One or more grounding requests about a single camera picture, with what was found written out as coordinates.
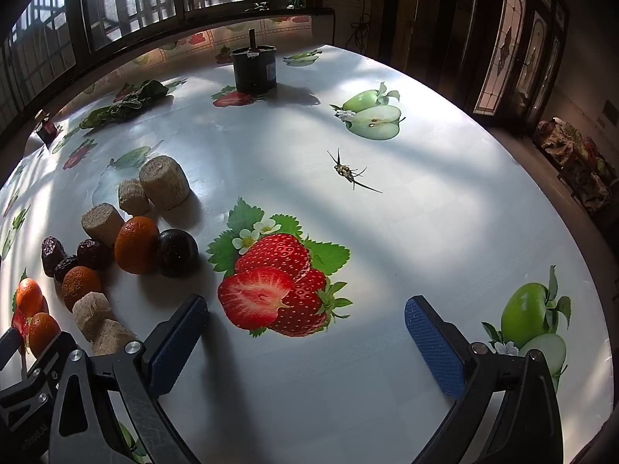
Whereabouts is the orange tangerine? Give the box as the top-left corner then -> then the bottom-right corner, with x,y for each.
61,266 -> 103,311
15,278 -> 44,318
28,312 -> 62,356
115,216 -> 160,275

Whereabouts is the green leafy vegetable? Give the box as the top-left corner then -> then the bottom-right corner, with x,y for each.
80,80 -> 170,130

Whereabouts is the large beige fibrous chunk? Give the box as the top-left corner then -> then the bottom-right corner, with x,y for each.
139,156 -> 191,211

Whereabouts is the black cylindrical container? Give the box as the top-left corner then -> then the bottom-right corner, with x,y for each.
230,29 -> 278,94

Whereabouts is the small beige fibrous chunk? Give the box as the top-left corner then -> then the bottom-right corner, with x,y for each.
118,179 -> 150,216

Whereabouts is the stained glass door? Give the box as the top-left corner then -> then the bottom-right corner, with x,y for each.
473,0 -> 568,118

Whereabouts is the fruit print tablecloth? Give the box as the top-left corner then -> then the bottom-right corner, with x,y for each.
0,14 -> 615,464

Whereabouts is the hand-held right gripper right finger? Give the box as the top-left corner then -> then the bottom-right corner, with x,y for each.
405,295 -> 564,464

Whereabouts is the dark purple plum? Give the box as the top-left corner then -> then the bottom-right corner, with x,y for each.
155,229 -> 199,278

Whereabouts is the small dark jar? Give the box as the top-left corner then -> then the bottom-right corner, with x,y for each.
35,110 -> 61,145

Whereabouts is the chair with patterned cloth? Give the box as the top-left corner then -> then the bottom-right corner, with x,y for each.
533,117 -> 619,225

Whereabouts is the hanging black cable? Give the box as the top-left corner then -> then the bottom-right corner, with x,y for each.
347,0 -> 374,51

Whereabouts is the dried red date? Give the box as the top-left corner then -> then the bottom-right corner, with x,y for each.
76,238 -> 114,270
53,255 -> 80,283
41,236 -> 67,277

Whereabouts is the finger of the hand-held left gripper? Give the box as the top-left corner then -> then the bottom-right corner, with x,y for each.
0,327 -> 25,369

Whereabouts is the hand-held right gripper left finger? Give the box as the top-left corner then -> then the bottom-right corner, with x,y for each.
48,294 -> 210,464

